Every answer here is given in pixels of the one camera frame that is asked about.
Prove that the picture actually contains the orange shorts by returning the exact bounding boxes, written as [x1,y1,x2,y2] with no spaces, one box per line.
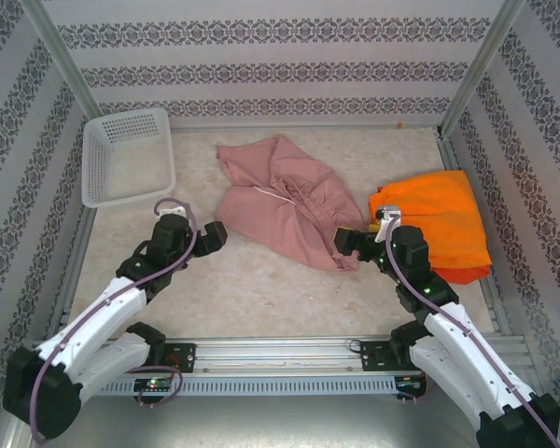
[367,170,492,276]

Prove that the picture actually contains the red-orange shorts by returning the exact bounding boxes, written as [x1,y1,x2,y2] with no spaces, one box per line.
[376,186,490,286]

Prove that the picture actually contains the pink shorts with white drawstring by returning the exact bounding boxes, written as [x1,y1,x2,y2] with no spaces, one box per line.
[214,133,365,273]

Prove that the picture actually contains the white plastic mesh basket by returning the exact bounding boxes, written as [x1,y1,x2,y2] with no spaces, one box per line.
[81,107,177,210]

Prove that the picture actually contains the grey metal panel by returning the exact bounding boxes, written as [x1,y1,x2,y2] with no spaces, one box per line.
[8,372,560,448]

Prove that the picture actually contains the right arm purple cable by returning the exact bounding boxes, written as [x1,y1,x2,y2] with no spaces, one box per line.
[385,214,560,448]

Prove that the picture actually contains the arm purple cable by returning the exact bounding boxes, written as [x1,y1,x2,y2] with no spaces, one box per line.
[30,198,200,445]
[385,214,560,448]

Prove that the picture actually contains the aluminium side rail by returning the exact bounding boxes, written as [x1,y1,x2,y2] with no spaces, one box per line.
[46,204,97,340]
[434,128,514,338]

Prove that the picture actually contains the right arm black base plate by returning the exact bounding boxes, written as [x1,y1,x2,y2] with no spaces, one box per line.
[359,340,414,373]

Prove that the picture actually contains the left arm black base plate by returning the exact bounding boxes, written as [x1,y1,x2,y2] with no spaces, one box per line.
[161,343,196,374]

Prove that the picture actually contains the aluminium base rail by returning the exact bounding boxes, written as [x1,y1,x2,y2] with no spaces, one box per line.
[32,336,528,374]

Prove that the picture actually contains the aluminium back rail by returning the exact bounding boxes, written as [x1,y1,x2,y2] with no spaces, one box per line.
[167,117,442,133]

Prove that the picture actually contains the slotted grey cable duct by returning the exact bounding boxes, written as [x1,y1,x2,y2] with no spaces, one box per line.
[95,375,398,398]

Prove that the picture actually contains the aluminium frame post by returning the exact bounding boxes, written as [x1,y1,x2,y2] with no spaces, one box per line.
[438,0,529,136]
[25,0,103,123]

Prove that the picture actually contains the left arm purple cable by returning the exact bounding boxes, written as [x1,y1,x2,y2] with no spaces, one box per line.
[30,198,200,445]

